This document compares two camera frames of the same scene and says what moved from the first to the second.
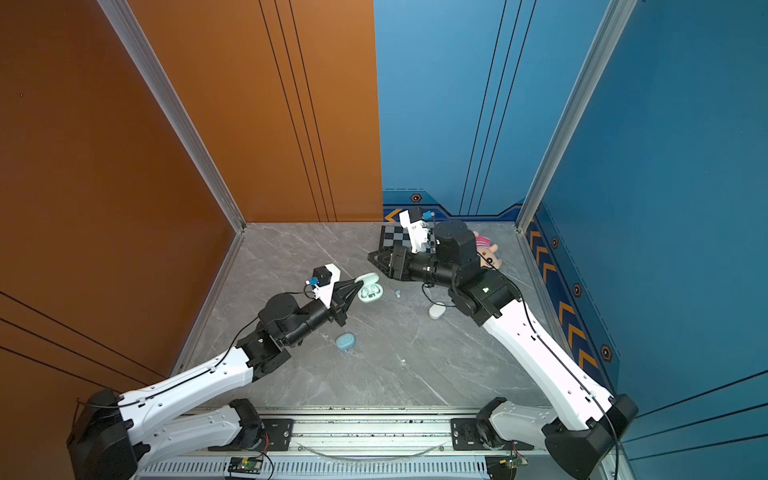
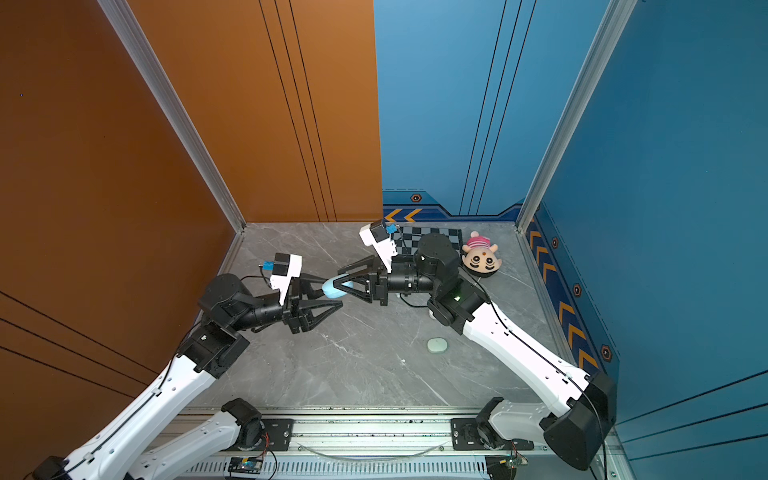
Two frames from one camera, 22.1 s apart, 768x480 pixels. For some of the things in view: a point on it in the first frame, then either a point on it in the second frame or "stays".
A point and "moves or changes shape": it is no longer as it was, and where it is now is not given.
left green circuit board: [245, 465] stays
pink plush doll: [486, 252] stays
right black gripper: [400, 268] to [378, 284]
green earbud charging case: [370, 290] moves or changes shape
